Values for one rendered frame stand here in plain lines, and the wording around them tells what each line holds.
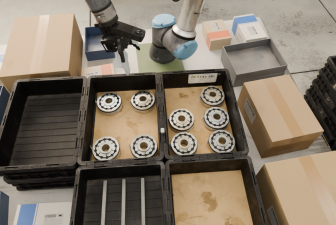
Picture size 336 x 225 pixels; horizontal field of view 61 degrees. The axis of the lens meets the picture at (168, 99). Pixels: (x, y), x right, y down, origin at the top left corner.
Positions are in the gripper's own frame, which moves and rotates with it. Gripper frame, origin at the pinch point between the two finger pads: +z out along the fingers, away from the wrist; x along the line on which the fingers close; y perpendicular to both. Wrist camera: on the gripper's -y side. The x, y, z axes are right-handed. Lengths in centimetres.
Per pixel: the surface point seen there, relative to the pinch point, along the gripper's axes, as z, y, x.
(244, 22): 32, -34, -66
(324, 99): 92, -75, -59
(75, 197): 14, 13, 49
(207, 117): 28.0, -22.5, 5.6
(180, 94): 25.1, -9.5, -5.6
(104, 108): 13.5, 17.7, 10.5
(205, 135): 31.7, -21.6, 12.2
